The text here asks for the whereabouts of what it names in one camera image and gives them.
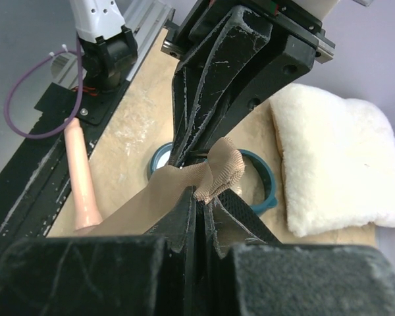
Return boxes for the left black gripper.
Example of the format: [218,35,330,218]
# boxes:
[161,1,335,167]

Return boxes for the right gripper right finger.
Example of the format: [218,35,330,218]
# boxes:
[203,191,395,315]

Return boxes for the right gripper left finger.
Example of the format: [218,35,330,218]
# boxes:
[0,187,197,315]

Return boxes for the tan fabric pet tent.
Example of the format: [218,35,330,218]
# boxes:
[88,136,284,244]

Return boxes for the teal double pet bowl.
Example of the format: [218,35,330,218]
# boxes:
[147,142,278,216]

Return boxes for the white fluffy pillow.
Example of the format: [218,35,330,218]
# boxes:
[269,84,395,237]

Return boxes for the beige plastic handle toy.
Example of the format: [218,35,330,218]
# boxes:
[64,118,103,235]

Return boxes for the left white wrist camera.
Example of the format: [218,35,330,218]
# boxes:
[294,0,340,21]

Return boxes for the aluminium frame rail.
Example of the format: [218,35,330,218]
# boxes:
[70,1,175,93]

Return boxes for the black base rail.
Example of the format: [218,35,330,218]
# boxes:
[0,81,130,253]

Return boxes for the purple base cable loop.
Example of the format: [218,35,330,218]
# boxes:
[3,36,85,139]

